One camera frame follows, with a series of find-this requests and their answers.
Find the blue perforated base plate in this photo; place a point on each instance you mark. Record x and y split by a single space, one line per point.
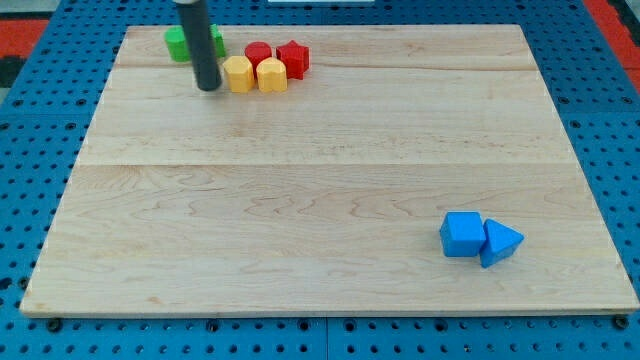
49 107

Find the green star block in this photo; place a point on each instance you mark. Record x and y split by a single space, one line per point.
218 41

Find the blue cube block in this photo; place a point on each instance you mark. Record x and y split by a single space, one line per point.
462 234

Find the yellow heart block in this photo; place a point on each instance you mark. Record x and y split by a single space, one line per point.
272 75

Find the green circle block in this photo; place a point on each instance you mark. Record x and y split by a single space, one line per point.
176 45

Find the wooden board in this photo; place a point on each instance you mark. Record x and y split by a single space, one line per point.
327 199

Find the red circle block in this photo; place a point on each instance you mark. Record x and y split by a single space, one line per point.
256 52

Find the red star block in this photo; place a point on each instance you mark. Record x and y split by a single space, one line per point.
295 57

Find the yellow hexagon block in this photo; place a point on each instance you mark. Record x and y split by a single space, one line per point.
239 74

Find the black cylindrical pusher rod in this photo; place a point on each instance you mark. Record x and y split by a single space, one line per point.
194 19

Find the blue triangle block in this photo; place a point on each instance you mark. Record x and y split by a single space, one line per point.
501 242

